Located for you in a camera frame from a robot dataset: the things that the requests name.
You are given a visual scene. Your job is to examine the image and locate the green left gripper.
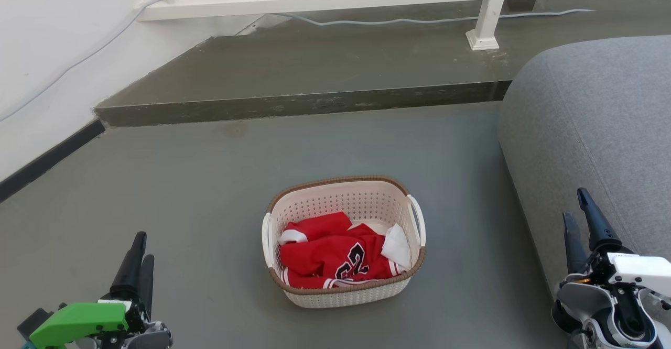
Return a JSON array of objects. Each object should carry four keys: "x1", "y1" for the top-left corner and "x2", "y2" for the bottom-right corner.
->
[{"x1": 17, "y1": 231, "x2": 174, "y2": 349}]

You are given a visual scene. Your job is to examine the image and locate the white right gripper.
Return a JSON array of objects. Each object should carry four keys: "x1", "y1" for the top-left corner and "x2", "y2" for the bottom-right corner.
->
[{"x1": 551, "y1": 187, "x2": 671, "y2": 349}]

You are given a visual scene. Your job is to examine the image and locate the white perforated plastic laundry basket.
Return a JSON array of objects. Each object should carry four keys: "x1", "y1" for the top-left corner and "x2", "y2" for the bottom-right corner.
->
[{"x1": 262, "y1": 176, "x2": 427, "y2": 309}]

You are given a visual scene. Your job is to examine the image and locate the grey fabric sofa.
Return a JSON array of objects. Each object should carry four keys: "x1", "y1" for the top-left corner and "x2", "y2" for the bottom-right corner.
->
[{"x1": 497, "y1": 35, "x2": 671, "y2": 308}]

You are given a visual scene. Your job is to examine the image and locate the red basketball jersey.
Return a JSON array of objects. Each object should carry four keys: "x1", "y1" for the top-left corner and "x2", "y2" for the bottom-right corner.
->
[{"x1": 279, "y1": 212, "x2": 402, "y2": 290}]

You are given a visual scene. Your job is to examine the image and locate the white cloth garment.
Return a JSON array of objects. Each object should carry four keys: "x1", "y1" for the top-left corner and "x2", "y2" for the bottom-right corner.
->
[{"x1": 351, "y1": 220, "x2": 413, "y2": 271}]

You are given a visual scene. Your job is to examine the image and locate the raised concrete floor step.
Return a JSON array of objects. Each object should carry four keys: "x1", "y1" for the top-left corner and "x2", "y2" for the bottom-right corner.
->
[{"x1": 93, "y1": 0, "x2": 671, "y2": 127}]

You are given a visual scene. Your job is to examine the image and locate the black wall baseboard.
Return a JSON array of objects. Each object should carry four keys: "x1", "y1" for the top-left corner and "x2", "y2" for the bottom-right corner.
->
[{"x1": 0, "y1": 119, "x2": 106, "y2": 203}]

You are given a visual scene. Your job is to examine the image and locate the thin light grey cable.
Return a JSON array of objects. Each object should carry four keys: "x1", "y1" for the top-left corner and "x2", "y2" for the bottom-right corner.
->
[{"x1": 0, "y1": 0, "x2": 596, "y2": 123}]

